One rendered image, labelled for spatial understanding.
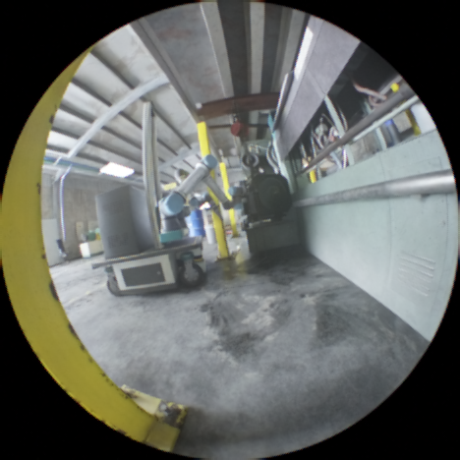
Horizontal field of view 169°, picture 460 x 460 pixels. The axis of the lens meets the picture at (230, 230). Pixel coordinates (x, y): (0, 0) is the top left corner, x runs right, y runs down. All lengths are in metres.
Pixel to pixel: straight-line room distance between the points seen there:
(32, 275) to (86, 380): 0.18
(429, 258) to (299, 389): 0.51
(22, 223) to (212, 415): 0.53
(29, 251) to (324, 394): 0.63
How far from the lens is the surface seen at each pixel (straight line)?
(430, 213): 0.57
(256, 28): 1.55
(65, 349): 0.31
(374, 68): 1.24
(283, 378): 0.51
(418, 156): 0.58
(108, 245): 1.32
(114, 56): 5.88
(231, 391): 0.51
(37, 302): 0.28
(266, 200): 1.61
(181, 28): 1.68
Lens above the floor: 0.45
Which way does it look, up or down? 5 degrees down
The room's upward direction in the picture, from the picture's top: 11 degrees counter-clockwise
